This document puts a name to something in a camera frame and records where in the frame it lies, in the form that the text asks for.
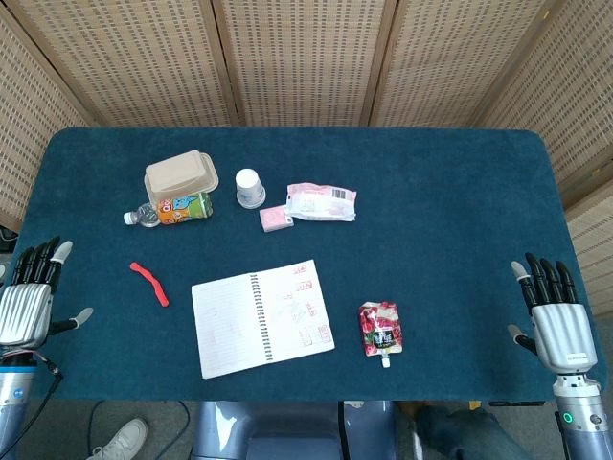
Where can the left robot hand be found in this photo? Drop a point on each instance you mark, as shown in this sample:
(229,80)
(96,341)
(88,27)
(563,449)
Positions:
(24,311)

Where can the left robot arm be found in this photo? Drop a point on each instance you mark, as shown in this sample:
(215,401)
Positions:
(14,388)

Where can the white shoe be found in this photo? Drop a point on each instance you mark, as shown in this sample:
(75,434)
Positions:
(122,438)

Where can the woven bamboo folding screen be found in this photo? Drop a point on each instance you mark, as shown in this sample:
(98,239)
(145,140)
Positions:
(306,57)

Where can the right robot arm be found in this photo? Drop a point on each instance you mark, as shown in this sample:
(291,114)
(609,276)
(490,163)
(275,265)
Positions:
(586,421)

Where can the beige lidded food container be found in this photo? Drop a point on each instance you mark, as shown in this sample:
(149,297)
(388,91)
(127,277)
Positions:
(179,175)

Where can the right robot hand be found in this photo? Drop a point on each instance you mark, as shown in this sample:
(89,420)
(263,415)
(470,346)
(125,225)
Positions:
(562,335)

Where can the blue table cloth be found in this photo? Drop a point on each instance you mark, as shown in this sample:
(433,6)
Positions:
(431,263)

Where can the white pink snack packet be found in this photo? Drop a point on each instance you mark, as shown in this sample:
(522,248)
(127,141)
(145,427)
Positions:
(321,203)

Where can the open spiral notebook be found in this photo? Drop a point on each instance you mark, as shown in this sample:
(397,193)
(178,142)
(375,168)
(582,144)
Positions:
(225,326)

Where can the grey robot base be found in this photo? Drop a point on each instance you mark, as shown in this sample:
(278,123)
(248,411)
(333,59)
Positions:
(287,436)

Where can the red flexible stick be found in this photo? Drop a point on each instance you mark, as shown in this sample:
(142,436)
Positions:
(154,283)

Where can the white paper cup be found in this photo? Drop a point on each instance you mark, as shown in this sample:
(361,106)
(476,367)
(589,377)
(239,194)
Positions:
(249,189)

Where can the plastic bottle orange green label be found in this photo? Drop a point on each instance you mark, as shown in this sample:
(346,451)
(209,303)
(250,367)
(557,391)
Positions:
(184,211)

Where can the red juice pouch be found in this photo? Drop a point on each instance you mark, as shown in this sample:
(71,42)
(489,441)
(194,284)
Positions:
(380,330)

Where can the small pink box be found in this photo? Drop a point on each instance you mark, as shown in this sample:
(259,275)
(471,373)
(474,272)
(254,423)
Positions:
(275,219)

